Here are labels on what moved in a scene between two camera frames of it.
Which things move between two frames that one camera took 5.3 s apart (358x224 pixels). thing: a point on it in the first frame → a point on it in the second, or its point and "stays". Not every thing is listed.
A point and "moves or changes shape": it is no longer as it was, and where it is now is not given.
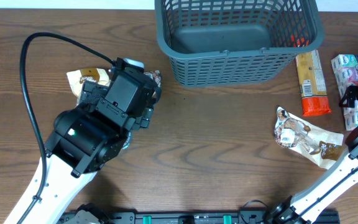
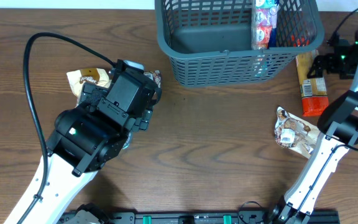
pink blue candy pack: [348, 71] moves or changes shape
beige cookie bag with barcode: [321, 147] stays
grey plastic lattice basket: [236, 43] stays
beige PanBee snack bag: [76, 78] stays
